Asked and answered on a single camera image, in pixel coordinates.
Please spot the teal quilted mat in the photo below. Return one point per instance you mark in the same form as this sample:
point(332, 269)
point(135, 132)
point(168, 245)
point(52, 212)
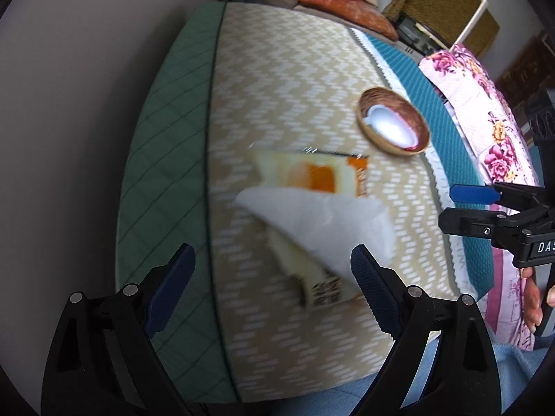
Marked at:
point(412, 65)

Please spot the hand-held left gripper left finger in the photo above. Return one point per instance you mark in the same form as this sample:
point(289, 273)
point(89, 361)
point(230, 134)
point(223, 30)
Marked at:
point(169, 290)

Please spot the brown wooden bowl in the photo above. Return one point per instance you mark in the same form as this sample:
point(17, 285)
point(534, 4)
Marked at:
point(409, 115)

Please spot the pink bed sheet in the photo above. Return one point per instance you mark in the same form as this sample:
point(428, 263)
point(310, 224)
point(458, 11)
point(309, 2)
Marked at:
point(507, 303)

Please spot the person's light blue pants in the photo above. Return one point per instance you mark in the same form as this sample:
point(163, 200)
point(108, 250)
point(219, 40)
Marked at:
point(516, 372)

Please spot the black appliance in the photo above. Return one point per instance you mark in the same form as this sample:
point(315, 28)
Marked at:
point(418, 37)

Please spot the green quilted mattress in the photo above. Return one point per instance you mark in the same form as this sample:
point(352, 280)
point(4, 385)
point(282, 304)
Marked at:
point(173, 117)

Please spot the floral pink pillow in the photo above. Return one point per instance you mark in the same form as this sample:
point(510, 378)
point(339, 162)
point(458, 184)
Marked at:
point(477, 82)

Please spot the orange seat cushion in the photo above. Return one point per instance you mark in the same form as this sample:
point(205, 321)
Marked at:
point(347, 8)

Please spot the person's right hand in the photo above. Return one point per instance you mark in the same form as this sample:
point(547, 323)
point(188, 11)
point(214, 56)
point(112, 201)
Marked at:
point(532, 299)

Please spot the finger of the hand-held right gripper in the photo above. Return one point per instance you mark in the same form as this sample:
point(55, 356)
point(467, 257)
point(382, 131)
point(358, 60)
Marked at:
point(472, 193)
point(472, 223)

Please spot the dark wooden cabinet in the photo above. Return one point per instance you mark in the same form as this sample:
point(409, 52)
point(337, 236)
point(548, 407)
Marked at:
point(529, 65)

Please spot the white stick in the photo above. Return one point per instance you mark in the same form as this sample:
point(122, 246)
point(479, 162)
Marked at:
point(470, 21)

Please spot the beige woven mat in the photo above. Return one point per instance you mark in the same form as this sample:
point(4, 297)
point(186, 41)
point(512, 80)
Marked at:
point(282, 73)

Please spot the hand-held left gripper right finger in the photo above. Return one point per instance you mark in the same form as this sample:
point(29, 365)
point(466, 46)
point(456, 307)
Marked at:
point(375, 290)

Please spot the white tissue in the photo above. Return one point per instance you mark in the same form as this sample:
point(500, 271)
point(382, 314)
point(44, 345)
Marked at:
point(312, 221)

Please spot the white plastic piece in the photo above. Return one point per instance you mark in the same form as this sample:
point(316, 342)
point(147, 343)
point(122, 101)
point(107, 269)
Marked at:
point(388, 125)

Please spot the yellow orange bread packet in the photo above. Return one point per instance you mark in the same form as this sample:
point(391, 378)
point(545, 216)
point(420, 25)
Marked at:
point(303, 173)

